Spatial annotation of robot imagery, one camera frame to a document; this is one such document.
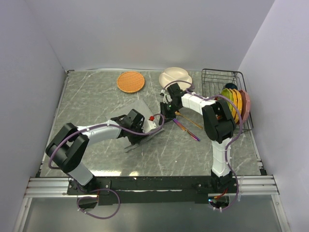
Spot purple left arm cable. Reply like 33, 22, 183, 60
48, 113, 166, 220

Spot grey cloth napkin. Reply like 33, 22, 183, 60
106, 99, 164, 153

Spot aluminium frame rail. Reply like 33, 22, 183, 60
24, 175, 279, 198

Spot gold spoon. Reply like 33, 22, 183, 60
175, 111, 203, 129

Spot orange scalloped plate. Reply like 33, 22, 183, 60
236, 90, 242, 114

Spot green scalloped plate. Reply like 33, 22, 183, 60
221, 88, 237, 118

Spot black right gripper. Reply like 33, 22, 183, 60
159, 101, 182, 126

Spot black wire dish rack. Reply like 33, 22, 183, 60
201, 69, 253, 133

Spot yellow scalloped plate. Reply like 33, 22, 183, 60
229, 89, 242, 124

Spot dark blue bowl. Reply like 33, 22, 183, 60
224, 83, 238, 90

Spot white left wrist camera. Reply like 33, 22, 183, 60
142, 116, 157, 133

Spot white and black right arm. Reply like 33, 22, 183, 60
160, 82, 236, 193

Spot cream divided plate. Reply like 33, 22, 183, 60
159, 67, 193, 90

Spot orange woven round coaster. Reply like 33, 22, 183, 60
116, 71, 145, 93

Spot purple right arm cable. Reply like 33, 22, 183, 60
163, 80, 243, 212

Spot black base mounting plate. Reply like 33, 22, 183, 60
67, 175, 237, 205

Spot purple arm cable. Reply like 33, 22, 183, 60
163, 80, 243, 212
48, 113, 166, 220

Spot iridescent purple knife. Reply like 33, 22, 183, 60
172, 118, 200, 142

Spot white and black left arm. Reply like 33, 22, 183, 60
45, 109, 151, 194

